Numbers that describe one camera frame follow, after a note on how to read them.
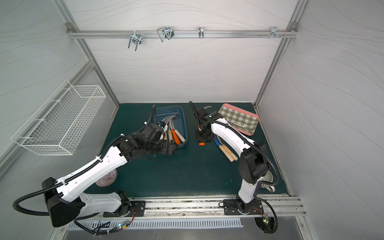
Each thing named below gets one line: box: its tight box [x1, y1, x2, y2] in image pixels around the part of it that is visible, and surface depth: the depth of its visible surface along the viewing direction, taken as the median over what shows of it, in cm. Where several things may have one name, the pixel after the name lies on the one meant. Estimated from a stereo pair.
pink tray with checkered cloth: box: [218, 103, 260, 136], surface depth 114 cm
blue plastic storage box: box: [156, 105, 188, 149], surface depth 113 cm
